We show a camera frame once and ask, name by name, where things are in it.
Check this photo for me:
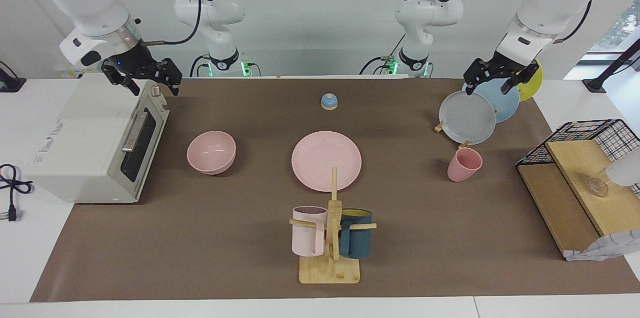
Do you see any grey plate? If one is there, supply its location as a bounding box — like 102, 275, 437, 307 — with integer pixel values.
439, 91, 497, 145

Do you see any wooden plate rack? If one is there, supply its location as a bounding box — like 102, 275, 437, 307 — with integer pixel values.
434, 120, 472, 151

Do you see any pink handleless cup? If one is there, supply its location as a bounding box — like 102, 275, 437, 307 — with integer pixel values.
447, 148, 483, 182

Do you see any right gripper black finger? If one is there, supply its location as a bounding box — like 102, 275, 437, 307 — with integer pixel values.
101, 61, 141, 96
157, 58, 182, 96

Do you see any white patterned cloth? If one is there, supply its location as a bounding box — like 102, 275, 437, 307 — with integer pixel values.
565, 229, 640, 262

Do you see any white cardboard box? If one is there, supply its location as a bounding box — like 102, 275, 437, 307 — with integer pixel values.
54, 65, 103, 79

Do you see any pink bowl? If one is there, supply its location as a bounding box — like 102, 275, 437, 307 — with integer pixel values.
187, 131, 237, 175

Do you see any dark wooden shelf board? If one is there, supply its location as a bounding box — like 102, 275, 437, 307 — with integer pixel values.
517, 164, 601, 258

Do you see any pink plate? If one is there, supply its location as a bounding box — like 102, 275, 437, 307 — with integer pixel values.
291, 131, 362, 192

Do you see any window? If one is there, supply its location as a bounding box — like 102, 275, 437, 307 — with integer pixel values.
590, 0, 640, 54

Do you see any pale pink mug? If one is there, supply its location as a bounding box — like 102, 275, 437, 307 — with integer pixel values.
292, 206, 328, 257

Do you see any clear glass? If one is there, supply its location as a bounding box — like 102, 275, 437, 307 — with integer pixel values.
587, 169, 611, 197

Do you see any yellow plate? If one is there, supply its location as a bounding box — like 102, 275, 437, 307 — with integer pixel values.
516, 60, 544, 103

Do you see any black wire basket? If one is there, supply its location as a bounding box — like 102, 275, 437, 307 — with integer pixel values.
516, 119, 640, 198

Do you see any frosted white cup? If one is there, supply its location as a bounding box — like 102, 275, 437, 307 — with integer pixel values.
605, 149, 640, 188

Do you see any black power cable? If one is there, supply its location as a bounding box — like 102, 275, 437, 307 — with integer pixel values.
0, 164, 35, 222

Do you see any white toaster oven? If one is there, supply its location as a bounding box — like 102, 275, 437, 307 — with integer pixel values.
25, 74, 170, 204

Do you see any brown table mat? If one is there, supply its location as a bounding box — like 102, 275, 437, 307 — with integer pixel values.
30, 78, 640, 302

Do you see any dark teal mug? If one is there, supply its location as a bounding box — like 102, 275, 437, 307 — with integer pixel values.
338, 209, 373, 259

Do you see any wooden mug tree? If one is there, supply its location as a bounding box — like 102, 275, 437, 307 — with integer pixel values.
289, 167, 377, 284

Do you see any black desk clamp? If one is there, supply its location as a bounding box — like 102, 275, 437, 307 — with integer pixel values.
0, 61, 27, 93

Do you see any light wooden shelf board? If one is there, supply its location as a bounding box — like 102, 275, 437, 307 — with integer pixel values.
545, 139, 640, 237

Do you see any light blue plate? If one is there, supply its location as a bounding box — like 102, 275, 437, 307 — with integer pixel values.
461, 79, 520, 124

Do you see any black stand with foot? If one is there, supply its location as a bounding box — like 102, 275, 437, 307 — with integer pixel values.
582, 38, 640, 93

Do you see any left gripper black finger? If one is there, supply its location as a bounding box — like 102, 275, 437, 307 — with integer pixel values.
463, 59, 489, 96
501, 65, 540, 95

